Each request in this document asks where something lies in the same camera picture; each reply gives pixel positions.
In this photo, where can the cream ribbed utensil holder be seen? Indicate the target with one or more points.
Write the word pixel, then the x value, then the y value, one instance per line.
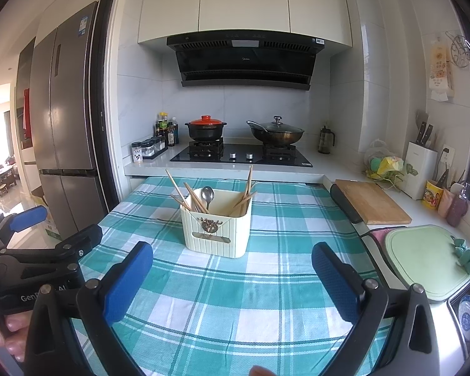
pixel 215 239

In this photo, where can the wok with glass lid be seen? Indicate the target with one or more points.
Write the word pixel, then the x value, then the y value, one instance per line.
pixel 276 135

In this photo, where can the cardboard box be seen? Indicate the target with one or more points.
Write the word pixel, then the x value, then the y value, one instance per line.
pixel 53 223

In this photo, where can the person's right hand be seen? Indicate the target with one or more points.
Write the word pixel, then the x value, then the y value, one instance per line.
pixel 260 372

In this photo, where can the white jar black lid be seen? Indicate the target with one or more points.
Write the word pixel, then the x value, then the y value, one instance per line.
pixel 136 152

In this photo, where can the dark sauce bottle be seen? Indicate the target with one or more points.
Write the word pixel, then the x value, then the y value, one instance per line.
pixel 173 132

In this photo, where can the bunch of wooden chopsticks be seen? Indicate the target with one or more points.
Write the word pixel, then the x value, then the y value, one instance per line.
pixel 193 199

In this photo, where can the black door frame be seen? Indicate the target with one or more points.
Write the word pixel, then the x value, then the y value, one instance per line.
pixel 98 86

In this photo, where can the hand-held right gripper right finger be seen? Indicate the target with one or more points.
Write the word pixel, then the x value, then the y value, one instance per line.
pixel 337 282

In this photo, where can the pale green cutting board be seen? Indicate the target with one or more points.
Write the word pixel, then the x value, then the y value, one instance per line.
pixel 419 258

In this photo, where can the dark wooden dining furniture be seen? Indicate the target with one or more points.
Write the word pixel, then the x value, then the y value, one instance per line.
pixel 2 180

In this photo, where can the purple soap dispenser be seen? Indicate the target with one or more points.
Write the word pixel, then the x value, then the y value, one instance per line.
pixel 456 207

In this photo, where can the teal cloth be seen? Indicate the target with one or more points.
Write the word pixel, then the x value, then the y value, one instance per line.
pixel 466 254

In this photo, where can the white knife block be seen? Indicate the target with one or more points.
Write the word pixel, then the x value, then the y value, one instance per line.
pixel 419 168

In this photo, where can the white wall socket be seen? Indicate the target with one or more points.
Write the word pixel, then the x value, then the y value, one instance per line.
pixel 447 156

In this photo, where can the black gas stove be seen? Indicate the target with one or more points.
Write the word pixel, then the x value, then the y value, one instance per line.
pixel 239 156

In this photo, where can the grey steel refrigerator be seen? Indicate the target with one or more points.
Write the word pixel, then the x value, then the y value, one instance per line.
pixel 70 125

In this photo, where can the pink bottle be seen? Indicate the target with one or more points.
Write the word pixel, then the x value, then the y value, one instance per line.
pixel 445 203

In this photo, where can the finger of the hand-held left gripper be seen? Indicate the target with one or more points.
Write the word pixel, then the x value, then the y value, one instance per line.
pixel 27 217
pixel 78 241

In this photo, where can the pink mat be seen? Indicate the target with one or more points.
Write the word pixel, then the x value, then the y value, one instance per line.
pixel 378 237

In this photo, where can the teal checked tablecloth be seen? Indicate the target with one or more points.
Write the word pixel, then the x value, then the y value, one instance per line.
pixel 227 301

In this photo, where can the yellow printed cup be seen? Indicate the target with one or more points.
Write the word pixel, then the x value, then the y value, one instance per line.
pixel 432 196

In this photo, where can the black clay pot red lid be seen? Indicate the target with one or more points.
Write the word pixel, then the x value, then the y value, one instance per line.
pixel 205 130

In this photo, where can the wooden cutting board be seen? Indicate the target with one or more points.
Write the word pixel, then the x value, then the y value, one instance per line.
pixel 372 201

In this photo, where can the red wall hanging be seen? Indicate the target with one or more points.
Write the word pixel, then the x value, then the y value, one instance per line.
pixel 26 113

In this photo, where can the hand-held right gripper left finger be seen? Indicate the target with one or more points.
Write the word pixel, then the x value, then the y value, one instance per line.
pixel 127 282

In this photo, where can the rack of spice jars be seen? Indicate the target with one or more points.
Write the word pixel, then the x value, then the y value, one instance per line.
pixel 154 148

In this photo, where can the glass french press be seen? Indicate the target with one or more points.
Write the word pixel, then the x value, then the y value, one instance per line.
pixel 326 141

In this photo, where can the person's left hand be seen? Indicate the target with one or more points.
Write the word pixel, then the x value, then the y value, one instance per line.
pixel 8 333

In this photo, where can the black oblong bar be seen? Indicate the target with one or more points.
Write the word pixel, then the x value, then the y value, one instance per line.
pixel 344 203

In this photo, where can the black range hood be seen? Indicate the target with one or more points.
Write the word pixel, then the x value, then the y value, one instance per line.
pixel 243 62

